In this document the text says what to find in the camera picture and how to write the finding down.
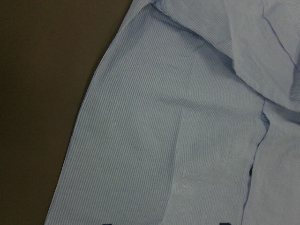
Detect blue striped button shirt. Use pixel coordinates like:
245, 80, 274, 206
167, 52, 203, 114
45, 0, 300, 225

